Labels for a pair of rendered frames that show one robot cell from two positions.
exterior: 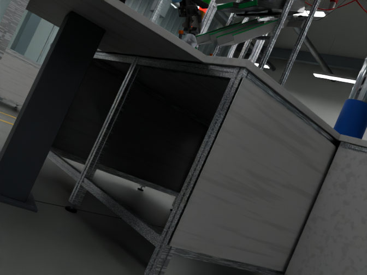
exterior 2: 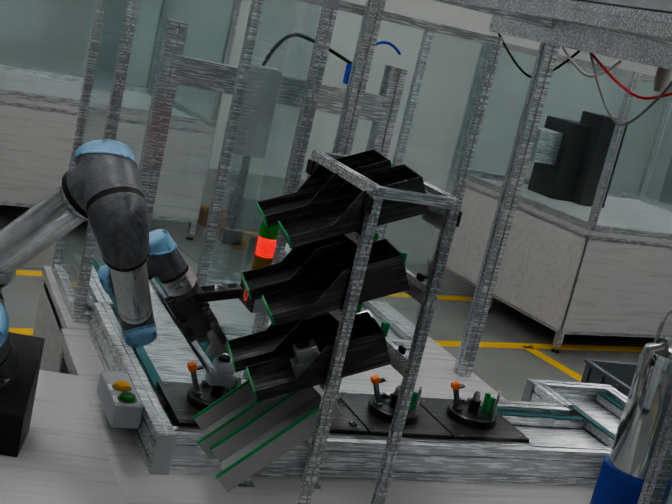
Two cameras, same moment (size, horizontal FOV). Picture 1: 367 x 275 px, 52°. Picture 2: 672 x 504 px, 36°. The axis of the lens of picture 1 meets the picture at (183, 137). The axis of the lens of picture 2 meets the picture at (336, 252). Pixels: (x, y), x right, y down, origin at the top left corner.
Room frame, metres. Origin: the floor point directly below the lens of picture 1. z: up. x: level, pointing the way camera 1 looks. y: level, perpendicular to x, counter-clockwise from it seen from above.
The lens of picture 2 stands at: (-0.27, -0.62, 1.96)
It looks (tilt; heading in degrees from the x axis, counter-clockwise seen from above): 13 degrees down; 14
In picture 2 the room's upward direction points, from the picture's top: 13 degrees clockwise
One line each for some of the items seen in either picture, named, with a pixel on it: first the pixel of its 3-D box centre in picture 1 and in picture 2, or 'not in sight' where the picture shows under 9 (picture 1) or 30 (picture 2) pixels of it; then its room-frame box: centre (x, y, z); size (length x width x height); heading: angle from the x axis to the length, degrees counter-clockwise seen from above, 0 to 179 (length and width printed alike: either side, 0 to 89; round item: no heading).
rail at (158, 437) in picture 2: not in sight; (128, 375); (2.13, 0.47, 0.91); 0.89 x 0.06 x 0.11; 40
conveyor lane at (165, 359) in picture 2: not in sight; (190, 377); (2.26, 0.35, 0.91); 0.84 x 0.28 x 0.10; 40
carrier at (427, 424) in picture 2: not in sight; (396, 398); (2.34, -0.20, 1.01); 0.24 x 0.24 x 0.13; 40
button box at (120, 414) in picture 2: not in sight; (119, 398); (1.95, 0.40, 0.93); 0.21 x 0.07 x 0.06; 40
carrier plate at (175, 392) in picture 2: not in sight; (214, 406); (2.02, 0.18, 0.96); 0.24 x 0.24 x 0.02; 40
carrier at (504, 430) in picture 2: not in sight; (475, 403); (2.49, -0.39, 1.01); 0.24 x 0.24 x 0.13; 40
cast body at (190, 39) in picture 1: (191, 40); (225, 369); (2.02, 0.17, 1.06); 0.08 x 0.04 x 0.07; 129
